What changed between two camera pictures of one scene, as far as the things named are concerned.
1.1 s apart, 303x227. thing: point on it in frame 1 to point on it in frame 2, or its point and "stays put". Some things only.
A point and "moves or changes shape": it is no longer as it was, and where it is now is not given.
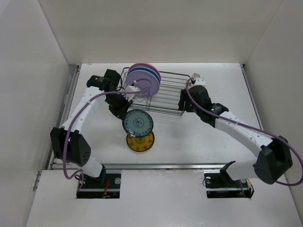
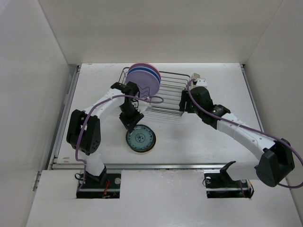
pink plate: (147, 65) stays put
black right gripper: (184, 96) stays put
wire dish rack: (166, 100) stays put
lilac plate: (147, 82) stays put
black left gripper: (120, 112) to (129, 123)
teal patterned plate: (138, 123) moves or changes shape
